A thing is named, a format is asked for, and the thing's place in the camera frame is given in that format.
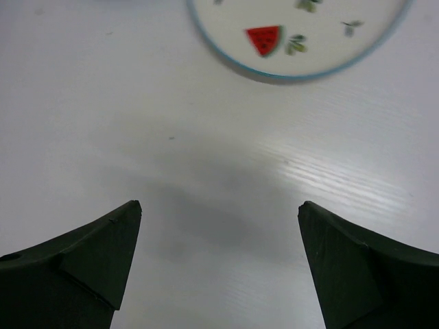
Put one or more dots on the watermelon pattern white plate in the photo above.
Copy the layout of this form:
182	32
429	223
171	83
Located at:
296	40

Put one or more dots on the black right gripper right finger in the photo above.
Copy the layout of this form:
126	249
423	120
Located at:
364	279

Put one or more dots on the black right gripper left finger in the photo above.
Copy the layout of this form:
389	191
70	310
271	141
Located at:
76	280

